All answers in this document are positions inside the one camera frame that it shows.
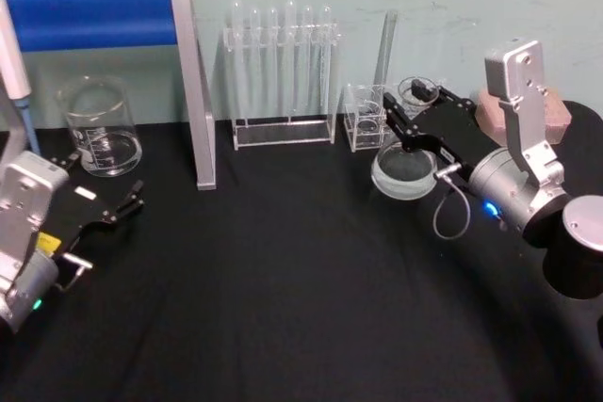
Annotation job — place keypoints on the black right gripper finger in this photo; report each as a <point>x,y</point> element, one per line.
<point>445,96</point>
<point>398,122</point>

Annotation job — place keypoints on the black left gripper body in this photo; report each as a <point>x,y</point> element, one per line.
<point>80,213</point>

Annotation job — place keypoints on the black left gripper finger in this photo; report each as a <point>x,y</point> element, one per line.
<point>66,162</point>
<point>125,206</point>

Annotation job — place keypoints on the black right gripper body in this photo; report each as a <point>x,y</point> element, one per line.
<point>445,131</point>

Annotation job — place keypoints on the clear glass conical flask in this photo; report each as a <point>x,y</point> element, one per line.
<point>402,176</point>

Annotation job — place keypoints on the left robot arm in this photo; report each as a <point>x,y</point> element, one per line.
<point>23,232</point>

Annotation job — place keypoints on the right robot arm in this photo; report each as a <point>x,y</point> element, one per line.
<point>513,185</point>

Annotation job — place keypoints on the small clear acrylic holder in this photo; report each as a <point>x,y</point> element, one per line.
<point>365,126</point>

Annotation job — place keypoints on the large glass beaker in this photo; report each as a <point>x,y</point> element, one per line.
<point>106,148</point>

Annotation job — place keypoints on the pink block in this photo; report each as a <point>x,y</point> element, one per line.
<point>490,115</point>

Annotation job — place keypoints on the tall clear glass tube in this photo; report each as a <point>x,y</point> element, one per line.
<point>386,44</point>

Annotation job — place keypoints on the white pipette with blue tip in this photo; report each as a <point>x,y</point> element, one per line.
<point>14,72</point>

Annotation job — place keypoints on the clear glass test tube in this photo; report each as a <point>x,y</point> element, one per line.
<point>325,35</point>
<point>236,30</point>
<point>307,35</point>
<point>290,30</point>
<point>272,35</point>
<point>254,35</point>

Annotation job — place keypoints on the clear acrylic test tube rack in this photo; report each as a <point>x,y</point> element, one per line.
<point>282,133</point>

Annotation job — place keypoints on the blue and grey pipette stand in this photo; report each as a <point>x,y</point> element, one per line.
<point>94,16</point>

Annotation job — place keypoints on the black table cloth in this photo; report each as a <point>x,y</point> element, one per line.
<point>282,279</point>

